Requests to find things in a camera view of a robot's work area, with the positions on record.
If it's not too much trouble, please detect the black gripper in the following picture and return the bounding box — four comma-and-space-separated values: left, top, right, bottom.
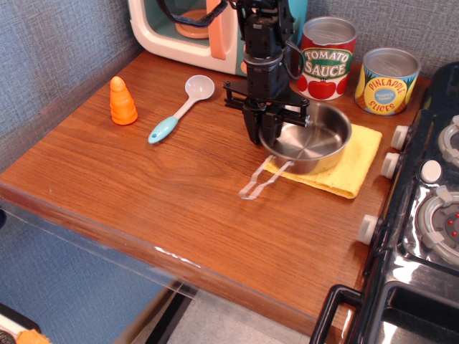
224, 57, 310, 147

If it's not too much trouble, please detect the stainless steel pot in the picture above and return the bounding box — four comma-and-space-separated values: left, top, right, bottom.
239, 102, 352, 200

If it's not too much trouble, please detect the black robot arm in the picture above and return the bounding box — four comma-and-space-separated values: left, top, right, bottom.
224, 1, 310, 146

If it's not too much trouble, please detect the yellow folded towel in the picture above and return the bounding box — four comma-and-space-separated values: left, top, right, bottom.
281, 124, 382, 199

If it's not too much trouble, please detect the teal toy microwave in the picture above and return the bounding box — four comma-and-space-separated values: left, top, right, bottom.
128, 1, 308, 76

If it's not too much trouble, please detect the tomato sauce can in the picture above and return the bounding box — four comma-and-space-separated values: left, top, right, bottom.
297, 16, 357, 100

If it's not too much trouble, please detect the pineapple slices can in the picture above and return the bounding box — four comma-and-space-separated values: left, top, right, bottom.
354, 47, 421, 115

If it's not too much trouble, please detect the white stove knob middle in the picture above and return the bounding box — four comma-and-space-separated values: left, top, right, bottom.
381, 153, 399, 179

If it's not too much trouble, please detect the white stove knob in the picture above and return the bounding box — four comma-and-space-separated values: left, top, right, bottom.
358, 214, 379, 245
391, 125, 410, 151
381, 153, 399, 179

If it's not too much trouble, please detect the white stove knob upper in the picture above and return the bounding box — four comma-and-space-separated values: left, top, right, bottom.
391, 125, 410, 151

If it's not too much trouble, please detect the orange toy carrot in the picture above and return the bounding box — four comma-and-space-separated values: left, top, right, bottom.
110, 76, 138, 125

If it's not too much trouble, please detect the white stove knob lower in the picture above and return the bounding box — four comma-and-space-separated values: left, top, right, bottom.
358, 214, 379, 245

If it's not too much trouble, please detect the black toy stove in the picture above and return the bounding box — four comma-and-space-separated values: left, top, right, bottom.
311, 62, 458, 343

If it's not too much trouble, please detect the orange object bottom left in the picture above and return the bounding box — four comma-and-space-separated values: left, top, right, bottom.
16, 329, 51, 344

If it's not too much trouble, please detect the white ladle teal handle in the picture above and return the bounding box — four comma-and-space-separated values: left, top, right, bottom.
148, 75, 215, 144

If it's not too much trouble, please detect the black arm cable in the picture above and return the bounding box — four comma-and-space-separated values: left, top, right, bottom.
156, 0, 306, 80

